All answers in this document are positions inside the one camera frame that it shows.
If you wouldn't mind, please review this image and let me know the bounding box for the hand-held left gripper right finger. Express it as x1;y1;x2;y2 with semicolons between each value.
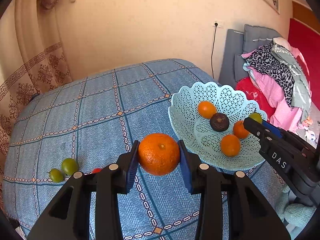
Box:
177;139;288;240

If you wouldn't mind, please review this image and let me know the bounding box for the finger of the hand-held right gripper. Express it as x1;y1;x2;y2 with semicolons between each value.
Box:
243;117;281;153
262;121;317;155

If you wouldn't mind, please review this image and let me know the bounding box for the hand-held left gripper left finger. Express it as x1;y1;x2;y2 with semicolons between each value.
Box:
26;140;140;240

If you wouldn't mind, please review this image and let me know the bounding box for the small mandarin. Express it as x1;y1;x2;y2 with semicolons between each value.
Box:
233;120;250;139
197;101;217;119
220;134;241;157

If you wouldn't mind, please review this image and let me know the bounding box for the large orange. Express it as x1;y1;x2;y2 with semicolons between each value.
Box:
138;133;180;176

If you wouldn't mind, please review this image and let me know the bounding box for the dark purple passion fruit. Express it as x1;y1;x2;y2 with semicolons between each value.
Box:
209;113;230;132

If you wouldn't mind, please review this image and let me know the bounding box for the light blue plastic lattice basket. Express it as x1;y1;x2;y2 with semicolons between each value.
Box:
168;81;268;172

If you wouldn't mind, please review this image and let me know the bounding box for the small green tomato with stem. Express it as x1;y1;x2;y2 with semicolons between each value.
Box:
47;169;64;183

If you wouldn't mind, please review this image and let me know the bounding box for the red floral blanket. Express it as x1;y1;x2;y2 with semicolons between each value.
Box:
235;77;277;119

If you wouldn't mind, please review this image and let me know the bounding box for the pile of clothes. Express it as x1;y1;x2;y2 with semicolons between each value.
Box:
241;47;312;130

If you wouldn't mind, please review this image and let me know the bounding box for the grey-green quilted cloth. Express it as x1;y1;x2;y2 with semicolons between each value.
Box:
271;42;312;122

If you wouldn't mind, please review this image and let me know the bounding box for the grey pillow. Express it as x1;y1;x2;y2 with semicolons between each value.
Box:
234;54;252;83

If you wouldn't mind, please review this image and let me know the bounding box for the leopard print cloth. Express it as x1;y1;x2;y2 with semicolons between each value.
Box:
242;42;297;108

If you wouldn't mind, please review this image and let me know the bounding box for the blue checked blanket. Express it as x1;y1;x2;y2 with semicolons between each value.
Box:
1;59;288;240

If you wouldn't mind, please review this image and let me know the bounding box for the grey padded headboard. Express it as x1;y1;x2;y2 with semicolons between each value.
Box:
218;24;283;89

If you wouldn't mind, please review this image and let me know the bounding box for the white folded cloth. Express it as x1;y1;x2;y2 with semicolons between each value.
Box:
272;37;293;52

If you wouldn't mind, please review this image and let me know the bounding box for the orange wooden panel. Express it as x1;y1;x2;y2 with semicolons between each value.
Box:
292;0;320;34

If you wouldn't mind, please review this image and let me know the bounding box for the beige patterned curtain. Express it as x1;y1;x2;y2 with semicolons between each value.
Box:
0;0;75;198

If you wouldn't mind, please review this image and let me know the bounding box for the black power cable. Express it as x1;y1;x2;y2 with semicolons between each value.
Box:
211;25;217;79

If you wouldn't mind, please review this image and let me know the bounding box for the red wall panel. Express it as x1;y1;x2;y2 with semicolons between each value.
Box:
287;17;320;100

